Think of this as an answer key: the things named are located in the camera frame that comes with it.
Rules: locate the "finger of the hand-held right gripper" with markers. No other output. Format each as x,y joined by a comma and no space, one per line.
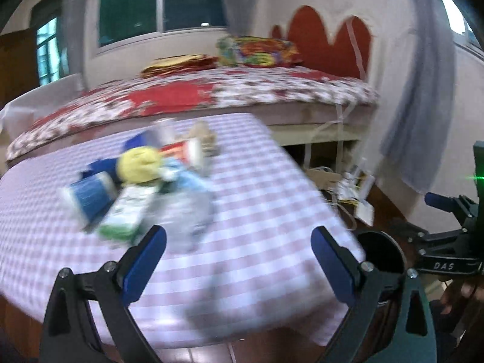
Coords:
416,234
438,201

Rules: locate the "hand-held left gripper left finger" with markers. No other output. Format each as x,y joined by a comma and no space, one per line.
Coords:
145,264

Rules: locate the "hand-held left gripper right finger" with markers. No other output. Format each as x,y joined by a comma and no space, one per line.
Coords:
332,268

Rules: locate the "black trash bin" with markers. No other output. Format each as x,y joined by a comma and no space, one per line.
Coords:
378,251

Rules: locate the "green and white carton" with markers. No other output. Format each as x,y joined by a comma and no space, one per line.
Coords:
126,211

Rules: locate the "clear plastic bottle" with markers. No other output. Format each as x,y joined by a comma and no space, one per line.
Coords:
181,215

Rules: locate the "light blue face mask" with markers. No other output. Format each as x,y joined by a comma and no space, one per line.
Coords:
185,177

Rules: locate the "yellow paper ball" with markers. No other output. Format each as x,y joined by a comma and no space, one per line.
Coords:
138,164

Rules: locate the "red and white paper cup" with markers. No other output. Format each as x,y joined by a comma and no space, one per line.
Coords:
181,151

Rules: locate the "clear plastic cup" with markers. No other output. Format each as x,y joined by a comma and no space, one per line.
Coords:
164,132

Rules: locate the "person's right hand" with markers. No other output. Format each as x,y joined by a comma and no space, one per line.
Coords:
459,295

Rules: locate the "white router box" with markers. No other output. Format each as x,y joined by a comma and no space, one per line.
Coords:
365,211

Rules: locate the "cardboard piece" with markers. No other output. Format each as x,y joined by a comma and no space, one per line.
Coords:
323,177

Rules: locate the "grey curtain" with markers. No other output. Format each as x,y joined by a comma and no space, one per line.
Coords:
419,102
240,0
73,37

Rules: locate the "blue cloth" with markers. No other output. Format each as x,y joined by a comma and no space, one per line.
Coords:
98,168
138,140

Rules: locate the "beige crumpled cloth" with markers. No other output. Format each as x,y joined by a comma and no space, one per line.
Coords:
202,136

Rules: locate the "bed with floral cover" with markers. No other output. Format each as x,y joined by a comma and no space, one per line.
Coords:
189,94

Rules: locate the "red scalloped headboard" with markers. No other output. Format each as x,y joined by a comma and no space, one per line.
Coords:
321,37

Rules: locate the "folded red yellow blanket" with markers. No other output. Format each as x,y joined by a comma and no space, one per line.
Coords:
181,64

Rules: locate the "white sheet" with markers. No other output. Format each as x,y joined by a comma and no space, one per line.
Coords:
22,102

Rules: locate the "colourful printed pillow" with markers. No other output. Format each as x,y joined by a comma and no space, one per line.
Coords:
261,51

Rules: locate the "small window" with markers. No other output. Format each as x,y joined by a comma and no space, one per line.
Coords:
47,51

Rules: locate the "wooden door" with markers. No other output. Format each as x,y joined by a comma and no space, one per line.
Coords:
19,64

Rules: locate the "large window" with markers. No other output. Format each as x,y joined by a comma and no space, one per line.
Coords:
158,3

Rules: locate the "bed frame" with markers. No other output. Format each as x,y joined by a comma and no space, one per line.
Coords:
321,121

